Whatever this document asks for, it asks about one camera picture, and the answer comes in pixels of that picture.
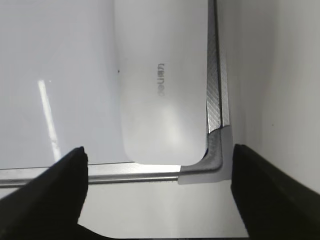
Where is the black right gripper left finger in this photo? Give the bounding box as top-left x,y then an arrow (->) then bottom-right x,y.
0,146 -> 89,240

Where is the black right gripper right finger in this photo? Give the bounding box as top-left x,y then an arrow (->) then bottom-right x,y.
231,144 -> 320,240

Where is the white board with grey frame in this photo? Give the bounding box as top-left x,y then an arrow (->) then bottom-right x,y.
0,0 -> 234,189

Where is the white rectangular board eraser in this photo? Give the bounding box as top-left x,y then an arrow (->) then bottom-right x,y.
114,0 -> 209,166

